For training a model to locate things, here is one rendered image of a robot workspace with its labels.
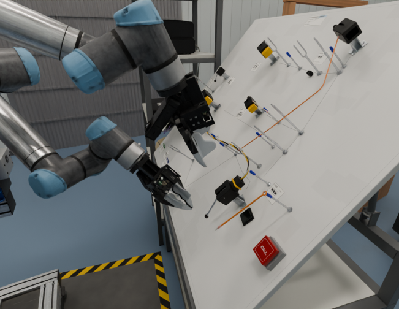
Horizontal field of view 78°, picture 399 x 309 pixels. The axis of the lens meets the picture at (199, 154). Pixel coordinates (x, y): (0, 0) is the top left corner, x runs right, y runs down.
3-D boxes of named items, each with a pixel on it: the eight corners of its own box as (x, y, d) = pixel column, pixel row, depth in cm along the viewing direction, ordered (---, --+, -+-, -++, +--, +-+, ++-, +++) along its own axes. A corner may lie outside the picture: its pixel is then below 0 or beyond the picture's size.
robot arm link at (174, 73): (143, 78, 46) (145, 65, 53) (155, 98, 49) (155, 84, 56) (179, 60, 45) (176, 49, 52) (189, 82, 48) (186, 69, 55)
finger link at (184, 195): (197, 208, 69) (173, 187, 68) (190, 208, 75) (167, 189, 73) (203, 200, 70) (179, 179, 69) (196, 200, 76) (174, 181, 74)
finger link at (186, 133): (198, 154, 55) (181, 118, 52) (192, 157, 55) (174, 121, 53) (198, 148, 59) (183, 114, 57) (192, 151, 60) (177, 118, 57)
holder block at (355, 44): (350, 34, 77) (336, 12, 73) (371, 45, 69) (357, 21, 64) (336, 45, 79) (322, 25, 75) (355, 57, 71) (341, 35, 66)
